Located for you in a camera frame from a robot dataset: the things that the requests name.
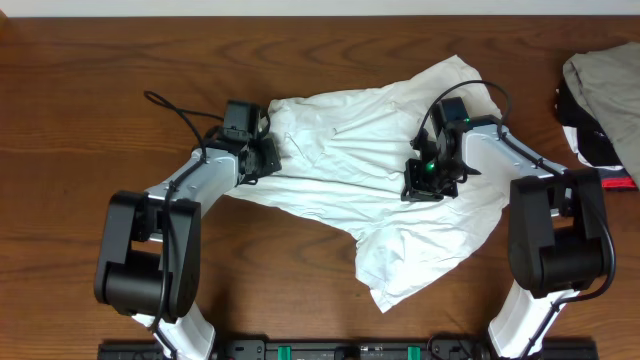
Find grey folded garment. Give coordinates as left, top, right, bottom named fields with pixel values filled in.
left=562, top=42, right=639, bottom=181

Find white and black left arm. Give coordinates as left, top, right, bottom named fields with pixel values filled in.
left=94, top=137, right=281, bottom=359

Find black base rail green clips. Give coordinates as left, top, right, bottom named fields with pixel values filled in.
left=97, top=337, right=600, bottom=360

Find black red folded garment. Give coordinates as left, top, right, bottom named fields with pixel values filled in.
left=555, top=80, right=639, bottom=192

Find white t-shirt black print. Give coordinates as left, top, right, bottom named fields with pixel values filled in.
left=232, top=56, right=508, bottom=311

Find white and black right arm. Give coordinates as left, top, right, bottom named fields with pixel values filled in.
left=401, top=112, right=616, bottom=359

